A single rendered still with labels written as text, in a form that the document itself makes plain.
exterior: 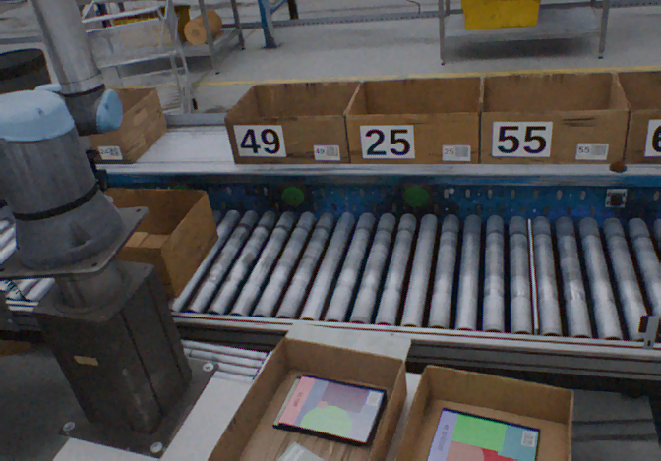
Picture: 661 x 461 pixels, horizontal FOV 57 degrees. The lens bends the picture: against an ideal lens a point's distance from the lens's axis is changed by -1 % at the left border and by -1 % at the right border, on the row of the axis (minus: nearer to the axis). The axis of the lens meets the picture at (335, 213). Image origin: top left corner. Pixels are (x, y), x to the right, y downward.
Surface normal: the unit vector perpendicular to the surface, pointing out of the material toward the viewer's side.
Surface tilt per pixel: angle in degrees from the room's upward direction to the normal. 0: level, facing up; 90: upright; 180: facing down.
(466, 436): 0
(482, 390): 89
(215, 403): 0
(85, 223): 67
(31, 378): 0
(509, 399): 89
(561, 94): 90
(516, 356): 90
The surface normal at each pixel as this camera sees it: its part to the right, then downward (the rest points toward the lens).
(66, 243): 0.27, 0.09
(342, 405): -0.12, -0.84
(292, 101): -0.22, 0.54
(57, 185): 0.58, 0.32
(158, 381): 0.94, 0.07
